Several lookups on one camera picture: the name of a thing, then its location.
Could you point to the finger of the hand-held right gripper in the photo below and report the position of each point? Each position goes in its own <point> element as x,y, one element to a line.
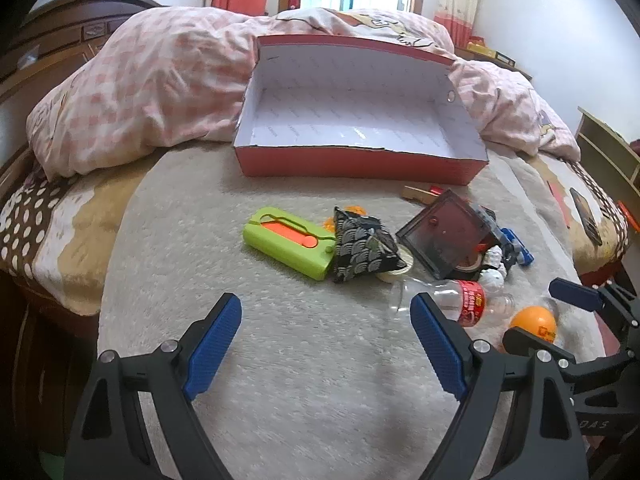
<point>520,339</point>
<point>575,294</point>

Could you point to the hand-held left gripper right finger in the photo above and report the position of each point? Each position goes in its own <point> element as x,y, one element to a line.
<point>440,347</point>

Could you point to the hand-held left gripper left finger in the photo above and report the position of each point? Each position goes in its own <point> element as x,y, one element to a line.
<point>212,347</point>

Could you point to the orange ball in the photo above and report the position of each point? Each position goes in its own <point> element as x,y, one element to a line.
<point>531,320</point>

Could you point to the clear plastic bottle red label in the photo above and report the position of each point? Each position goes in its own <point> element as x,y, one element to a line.
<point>472,302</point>

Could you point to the blue plastic piece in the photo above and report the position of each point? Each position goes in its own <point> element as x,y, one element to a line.
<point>515,243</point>

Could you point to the beige round disc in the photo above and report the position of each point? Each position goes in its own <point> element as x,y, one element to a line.
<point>395,274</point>

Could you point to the dark transparent square box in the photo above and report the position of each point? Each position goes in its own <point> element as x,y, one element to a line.
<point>440,230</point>

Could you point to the green case with orange slider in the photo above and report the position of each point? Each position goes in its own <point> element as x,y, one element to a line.
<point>280,247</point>

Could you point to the black patterned pouch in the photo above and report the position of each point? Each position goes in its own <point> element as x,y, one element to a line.
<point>360,250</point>

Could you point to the wooden piece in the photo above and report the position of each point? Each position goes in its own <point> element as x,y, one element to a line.
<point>417,193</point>

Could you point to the red tube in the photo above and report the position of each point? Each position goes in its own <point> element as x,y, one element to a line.
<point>436,190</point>

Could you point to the orange translucent plastic piece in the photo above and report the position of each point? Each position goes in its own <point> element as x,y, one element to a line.
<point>328,222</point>

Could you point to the red cardboard box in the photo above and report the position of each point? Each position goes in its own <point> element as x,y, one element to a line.
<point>350,110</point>

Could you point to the dark phone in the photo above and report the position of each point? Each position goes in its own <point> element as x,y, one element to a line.
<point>585,212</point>

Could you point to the beige fuzzy blanket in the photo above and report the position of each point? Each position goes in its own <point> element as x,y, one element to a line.
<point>300,360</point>

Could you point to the red card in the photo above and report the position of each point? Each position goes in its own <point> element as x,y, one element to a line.
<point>559,202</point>

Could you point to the orange plastic item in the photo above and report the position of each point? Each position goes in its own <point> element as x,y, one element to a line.
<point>629,216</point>

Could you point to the light wooden shelf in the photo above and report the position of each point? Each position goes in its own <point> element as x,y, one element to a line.
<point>600,145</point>

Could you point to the brown dotted bedsheet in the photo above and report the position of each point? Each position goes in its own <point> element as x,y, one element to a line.
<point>40,230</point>

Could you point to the wooden desk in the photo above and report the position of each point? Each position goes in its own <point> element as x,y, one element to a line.
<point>510,70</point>

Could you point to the yellow box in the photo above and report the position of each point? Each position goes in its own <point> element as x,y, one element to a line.
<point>480,47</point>

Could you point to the pink checkered quilt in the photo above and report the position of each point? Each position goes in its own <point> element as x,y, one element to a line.
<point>150,85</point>

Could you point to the small red box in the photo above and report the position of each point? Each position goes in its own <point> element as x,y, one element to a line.
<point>294,2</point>

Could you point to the dark wooden headboard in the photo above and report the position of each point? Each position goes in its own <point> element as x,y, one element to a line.
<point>50,25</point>

